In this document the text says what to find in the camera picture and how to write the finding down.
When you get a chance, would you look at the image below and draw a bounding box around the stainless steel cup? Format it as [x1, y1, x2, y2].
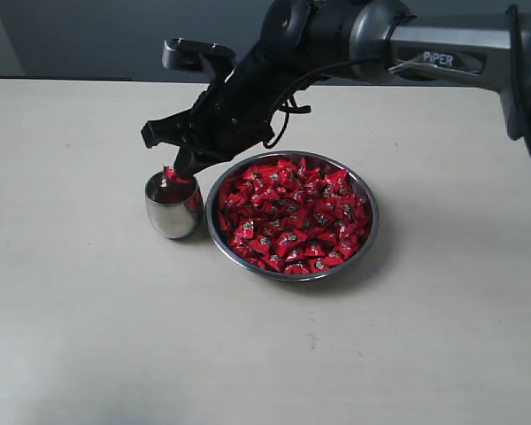
[144, 170, 204, 240]

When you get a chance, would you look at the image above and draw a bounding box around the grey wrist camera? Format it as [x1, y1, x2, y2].
[161, 37, 235, 84]

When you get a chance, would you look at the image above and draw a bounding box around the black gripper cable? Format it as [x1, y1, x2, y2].
[263, 55, 395, 150]

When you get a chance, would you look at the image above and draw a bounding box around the red wrapped candy top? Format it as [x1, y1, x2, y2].
[276, 158, 298, 178]

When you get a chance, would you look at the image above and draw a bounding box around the metal bowl of red candies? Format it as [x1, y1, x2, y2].
[206, 151, 380, 282]

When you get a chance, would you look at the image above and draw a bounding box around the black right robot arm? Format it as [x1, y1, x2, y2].
[142, 1, 531, 176]

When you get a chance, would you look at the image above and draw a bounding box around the red wrapped candy front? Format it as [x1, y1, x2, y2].
[282, 251, 312, 274]

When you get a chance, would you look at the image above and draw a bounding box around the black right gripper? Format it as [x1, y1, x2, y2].
[141, 48, 299, 177]

